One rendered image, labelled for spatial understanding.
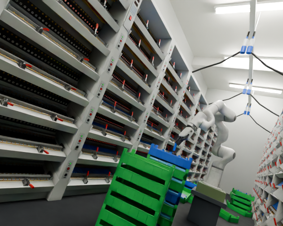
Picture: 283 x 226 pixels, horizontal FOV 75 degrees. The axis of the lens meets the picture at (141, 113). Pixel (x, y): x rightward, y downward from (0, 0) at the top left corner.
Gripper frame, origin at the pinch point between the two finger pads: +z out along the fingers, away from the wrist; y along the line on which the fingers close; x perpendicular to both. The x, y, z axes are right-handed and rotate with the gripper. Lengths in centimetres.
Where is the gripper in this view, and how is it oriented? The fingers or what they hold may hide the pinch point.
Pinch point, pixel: (178, 142)
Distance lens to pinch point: 149.9
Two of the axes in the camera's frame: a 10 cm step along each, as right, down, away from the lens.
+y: -2.6, 0.4, 9.7
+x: -6.7, -7.2, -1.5
